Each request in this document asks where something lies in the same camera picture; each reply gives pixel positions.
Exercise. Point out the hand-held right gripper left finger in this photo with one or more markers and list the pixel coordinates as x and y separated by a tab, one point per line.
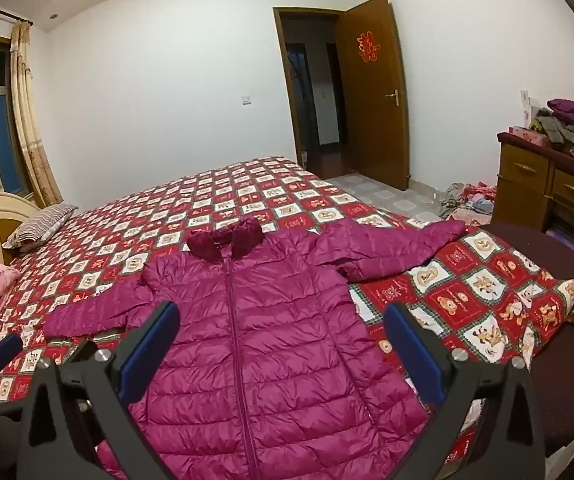
149	347

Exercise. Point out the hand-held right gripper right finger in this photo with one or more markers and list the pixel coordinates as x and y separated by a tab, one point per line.
414	355

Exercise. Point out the magenta down jacket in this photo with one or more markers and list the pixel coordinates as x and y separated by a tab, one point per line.
277	360

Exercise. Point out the striped pillow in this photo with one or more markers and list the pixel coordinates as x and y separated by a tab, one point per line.
37	230

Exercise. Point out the dark maroon mattress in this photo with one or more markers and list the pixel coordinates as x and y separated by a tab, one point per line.
567	385

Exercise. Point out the heap of clutter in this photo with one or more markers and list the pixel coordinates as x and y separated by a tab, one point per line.
472	202

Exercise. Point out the red printed quilt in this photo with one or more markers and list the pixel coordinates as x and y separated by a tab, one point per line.
267	195

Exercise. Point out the brown wooden dresser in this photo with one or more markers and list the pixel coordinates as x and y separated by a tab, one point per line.
527	180

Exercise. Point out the window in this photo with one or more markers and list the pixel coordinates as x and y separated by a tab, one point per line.
2	125

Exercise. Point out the brown wooden door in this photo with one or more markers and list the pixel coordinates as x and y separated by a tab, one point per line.
374	125

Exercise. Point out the pink box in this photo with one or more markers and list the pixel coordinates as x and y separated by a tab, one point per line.
527	136

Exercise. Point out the red paper door decoration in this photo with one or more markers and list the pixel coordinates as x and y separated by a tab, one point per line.
369	46

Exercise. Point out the curtain rod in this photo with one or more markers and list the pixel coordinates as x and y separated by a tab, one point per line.
14	16

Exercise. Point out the brown door frame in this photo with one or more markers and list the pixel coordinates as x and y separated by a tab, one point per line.
283	85

